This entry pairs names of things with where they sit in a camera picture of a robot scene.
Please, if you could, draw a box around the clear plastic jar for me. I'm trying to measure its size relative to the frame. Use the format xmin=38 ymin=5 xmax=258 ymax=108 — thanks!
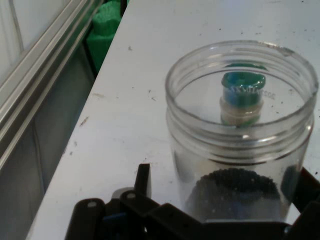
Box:
xmin=165 ymin=39 xmax=320 ymax=224

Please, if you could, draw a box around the green-capped spice bottle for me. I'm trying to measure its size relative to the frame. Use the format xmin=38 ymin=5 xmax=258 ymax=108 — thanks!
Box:
xmin=219 ymin=63 xmax=266 ymax=129

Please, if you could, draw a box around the aluminium wall rail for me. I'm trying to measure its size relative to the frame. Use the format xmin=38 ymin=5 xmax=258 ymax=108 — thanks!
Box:
xmin=0 ymin=0 xmax=107 ymax=173

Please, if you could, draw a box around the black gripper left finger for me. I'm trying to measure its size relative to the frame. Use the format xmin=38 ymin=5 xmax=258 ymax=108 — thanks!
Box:
xmin=65 ymin=163 xmax=208 ymax=240

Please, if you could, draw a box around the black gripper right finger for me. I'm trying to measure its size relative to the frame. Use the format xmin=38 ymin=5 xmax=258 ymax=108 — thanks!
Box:
xmin=282 ymin=166 xmax=320 ymax=240

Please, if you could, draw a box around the green foam puzzle mat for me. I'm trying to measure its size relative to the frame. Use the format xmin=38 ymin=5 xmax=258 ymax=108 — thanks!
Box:
xmin=86 ymin=0 xmax=131 ymax=76

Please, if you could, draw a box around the pile of black seeds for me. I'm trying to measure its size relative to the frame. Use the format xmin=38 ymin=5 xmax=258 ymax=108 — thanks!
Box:
xmin=186 ymin=167 xmax=281 ymax=222

